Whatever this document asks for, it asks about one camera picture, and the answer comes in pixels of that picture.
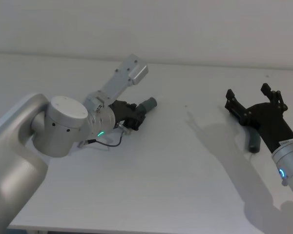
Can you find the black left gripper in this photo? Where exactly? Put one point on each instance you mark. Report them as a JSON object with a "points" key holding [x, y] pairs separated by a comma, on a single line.
{"points": [[119, 109]]}

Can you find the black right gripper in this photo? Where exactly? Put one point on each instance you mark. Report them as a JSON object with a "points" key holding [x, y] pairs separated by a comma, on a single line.
{"points": [[271, 122]]}

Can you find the dark grey cylindrical tube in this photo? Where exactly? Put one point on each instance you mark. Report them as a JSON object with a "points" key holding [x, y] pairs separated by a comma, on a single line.
{"points": [[252, 141]]}

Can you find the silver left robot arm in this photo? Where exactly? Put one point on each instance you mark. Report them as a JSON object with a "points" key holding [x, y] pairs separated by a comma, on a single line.
{"points": [[63, 122]]}

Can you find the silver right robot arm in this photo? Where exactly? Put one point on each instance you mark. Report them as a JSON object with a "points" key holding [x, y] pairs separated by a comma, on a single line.
{"points": [[289, 165]]}

